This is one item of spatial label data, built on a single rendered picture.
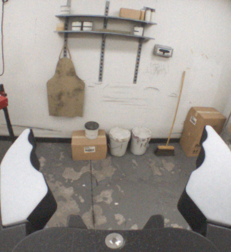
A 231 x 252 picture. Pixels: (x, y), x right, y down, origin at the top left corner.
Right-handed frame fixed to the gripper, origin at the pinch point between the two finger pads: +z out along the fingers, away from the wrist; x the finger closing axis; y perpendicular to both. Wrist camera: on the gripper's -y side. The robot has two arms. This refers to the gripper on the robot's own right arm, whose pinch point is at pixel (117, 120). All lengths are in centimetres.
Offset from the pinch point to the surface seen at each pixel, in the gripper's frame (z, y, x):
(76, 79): 193, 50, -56
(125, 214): 76, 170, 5
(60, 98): 189, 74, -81
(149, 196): 104, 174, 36
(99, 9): 201, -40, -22
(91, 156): 162, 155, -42
